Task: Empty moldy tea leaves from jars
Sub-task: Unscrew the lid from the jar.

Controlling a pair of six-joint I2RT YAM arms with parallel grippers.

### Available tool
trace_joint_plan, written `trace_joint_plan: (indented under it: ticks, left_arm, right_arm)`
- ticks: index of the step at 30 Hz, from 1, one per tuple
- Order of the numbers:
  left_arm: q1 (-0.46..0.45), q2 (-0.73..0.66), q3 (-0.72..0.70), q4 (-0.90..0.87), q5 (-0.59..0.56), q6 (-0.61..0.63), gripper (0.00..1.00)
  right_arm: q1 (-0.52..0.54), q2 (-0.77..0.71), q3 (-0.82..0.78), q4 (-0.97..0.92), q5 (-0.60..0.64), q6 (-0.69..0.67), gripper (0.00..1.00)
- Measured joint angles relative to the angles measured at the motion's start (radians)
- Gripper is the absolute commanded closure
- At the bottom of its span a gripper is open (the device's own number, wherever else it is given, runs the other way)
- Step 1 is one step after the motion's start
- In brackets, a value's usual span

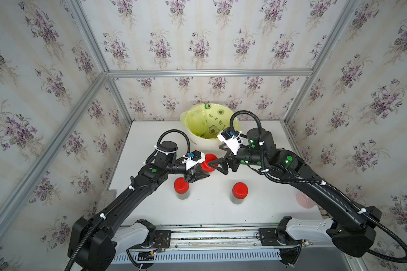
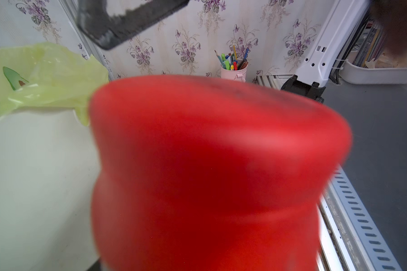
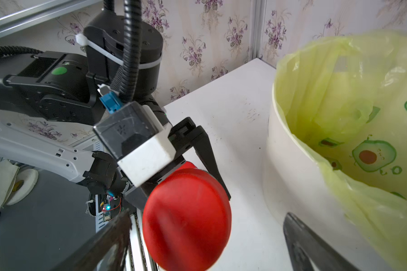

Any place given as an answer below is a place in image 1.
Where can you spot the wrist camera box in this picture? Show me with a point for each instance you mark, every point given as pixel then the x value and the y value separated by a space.
pixel 193 159
pixel 232 141

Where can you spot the pink plastic cup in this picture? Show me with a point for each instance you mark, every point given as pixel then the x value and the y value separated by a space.
pixel 304 201

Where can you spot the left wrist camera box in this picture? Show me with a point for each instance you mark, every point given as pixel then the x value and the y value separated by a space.
pixel 193 159

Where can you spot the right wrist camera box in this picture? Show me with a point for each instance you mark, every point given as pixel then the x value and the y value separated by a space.
pixel 232 141

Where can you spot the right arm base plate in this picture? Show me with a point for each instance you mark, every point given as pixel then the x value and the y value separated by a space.
pixel 275 237

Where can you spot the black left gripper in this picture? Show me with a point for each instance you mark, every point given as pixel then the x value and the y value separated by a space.
pixel 195 176

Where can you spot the aluminium rail frame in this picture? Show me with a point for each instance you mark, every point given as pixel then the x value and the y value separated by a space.
pixel 210 237

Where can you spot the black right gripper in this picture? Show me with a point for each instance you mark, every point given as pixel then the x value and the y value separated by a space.
pixel 232 160

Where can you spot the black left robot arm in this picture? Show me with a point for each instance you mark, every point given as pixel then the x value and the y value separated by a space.
pixel 161 163

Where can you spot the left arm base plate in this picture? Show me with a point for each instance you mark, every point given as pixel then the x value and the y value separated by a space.
pixel 159 240

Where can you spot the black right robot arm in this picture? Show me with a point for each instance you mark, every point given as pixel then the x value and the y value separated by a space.
pixel 353 225

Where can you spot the white trash bin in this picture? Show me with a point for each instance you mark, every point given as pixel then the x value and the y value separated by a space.
pixel 205 145

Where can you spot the red-lid tea jar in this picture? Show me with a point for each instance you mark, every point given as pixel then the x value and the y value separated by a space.
pixel 239 193
pixel 182 189
pixel 205 165

